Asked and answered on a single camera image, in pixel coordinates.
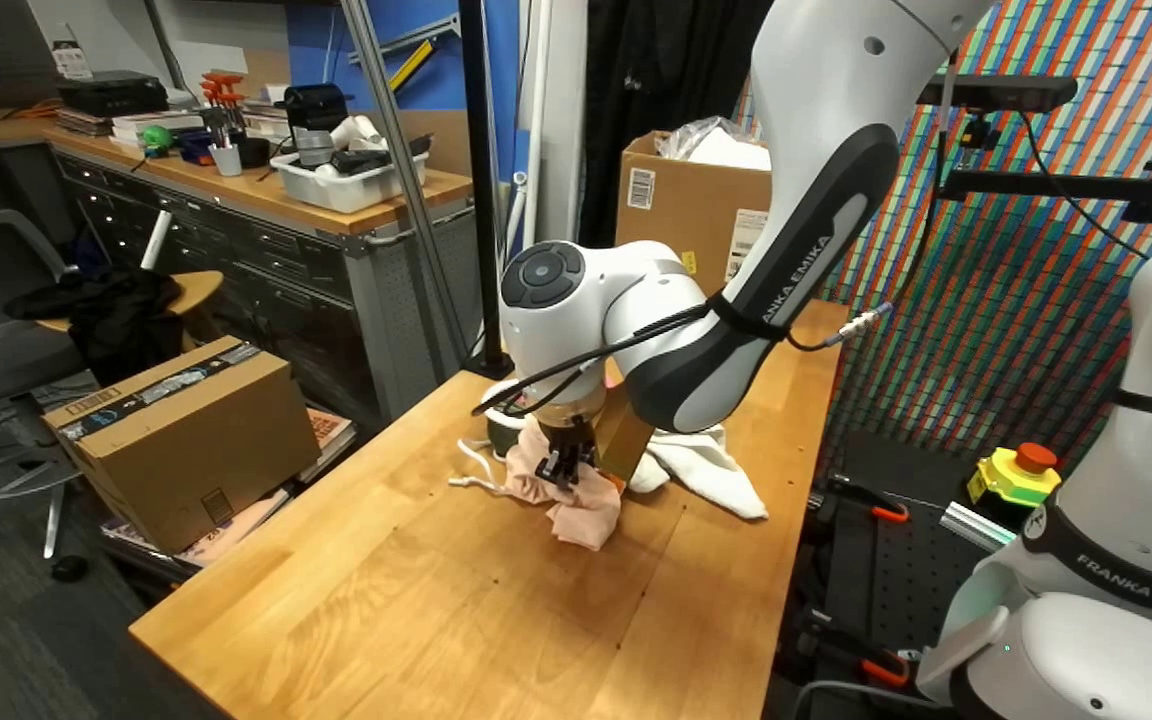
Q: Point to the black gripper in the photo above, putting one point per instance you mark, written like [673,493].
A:
[567,433]

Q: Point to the peach shirt with orange print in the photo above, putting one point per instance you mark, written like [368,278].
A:
[588,513]

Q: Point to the light grey cloth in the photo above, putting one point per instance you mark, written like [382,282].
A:
[718,475]

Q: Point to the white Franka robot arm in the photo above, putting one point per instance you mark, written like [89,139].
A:
[816,107]

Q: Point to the black upright pole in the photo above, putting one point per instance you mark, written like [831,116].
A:
[483,203]

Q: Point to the cardboard box with white label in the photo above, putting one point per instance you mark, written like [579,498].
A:
[682,203]

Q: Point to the wooden top workbench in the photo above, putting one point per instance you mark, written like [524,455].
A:
[271,264]

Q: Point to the white plastic bin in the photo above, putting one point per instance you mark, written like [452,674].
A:
[338,186]

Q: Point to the silver slanted pole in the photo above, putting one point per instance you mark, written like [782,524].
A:
[398,144]

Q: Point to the white plastic bag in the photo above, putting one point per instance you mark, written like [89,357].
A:
[720,142]

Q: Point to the cardboard box with black strip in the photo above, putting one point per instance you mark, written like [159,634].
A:
[190,455]

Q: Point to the round wooden stool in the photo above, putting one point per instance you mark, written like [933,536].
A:
[200,285]

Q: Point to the yellow level tool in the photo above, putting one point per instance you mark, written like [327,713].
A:
[409,64]

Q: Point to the black container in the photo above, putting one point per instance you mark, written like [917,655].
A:
[318,107]

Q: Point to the yellow red emergency stop button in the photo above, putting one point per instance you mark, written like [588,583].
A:
[1008,479]

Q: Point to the black bag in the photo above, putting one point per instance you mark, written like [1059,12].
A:
[122,323]

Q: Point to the orange toy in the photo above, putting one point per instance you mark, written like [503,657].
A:
[221,87]

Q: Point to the green object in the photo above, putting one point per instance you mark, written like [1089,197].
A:
[159,139]

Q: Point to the black flat device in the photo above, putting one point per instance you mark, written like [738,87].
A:
[109,93]

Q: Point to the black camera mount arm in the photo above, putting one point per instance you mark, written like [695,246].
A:
[1042,186]

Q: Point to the black bar camera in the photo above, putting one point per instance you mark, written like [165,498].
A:
[1031,93]

